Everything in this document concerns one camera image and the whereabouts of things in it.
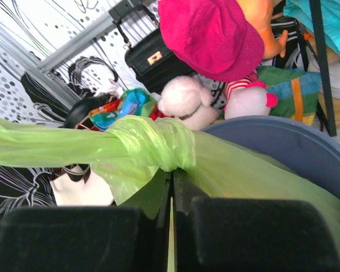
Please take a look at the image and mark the black handbag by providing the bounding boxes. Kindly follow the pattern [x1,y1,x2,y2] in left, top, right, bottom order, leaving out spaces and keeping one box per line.
[113,4,195,94]

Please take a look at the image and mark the magenta hanging cloth bag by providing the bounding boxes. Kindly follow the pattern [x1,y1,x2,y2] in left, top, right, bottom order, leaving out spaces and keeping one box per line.
[158,0,265,82]

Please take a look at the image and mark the teal cloth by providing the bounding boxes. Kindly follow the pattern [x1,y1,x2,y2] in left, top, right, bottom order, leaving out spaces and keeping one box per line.
[283,0,340,56]

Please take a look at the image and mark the white round plush pink hands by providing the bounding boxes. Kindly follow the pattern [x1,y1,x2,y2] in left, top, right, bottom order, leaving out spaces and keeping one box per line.
[224,71,278,120]

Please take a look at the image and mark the cream canvas tote bag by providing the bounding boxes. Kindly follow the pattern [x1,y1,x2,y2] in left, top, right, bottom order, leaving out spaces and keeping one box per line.
[50,169,114,206]

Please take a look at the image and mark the blue trash bin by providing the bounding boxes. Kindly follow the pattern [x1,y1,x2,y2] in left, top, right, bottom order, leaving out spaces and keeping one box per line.
[204,116,340,199]

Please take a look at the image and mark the red cloth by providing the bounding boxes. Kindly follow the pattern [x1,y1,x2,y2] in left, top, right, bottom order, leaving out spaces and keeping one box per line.
[149,108,173,120]

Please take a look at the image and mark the green trash bag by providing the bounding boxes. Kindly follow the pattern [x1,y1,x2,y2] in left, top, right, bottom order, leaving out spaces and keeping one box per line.
[0,116,340,255]

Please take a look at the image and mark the orange plush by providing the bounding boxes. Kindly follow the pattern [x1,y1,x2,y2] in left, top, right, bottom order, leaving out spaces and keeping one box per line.
[237,0,288,60]

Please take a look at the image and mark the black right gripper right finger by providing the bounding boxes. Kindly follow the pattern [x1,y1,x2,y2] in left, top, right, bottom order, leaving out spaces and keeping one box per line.
[172,170,340,271]

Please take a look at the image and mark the rainbow striped bag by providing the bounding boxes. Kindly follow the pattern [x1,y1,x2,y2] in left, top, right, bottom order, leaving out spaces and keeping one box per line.
[257,66,321,125]

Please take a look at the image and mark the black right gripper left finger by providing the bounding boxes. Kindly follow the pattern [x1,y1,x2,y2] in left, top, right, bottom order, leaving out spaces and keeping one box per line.
[0,171,171,271]

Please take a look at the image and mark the white fluffy plush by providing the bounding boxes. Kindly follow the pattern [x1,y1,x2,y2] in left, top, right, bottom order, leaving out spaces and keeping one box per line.
[158,76,221,130]

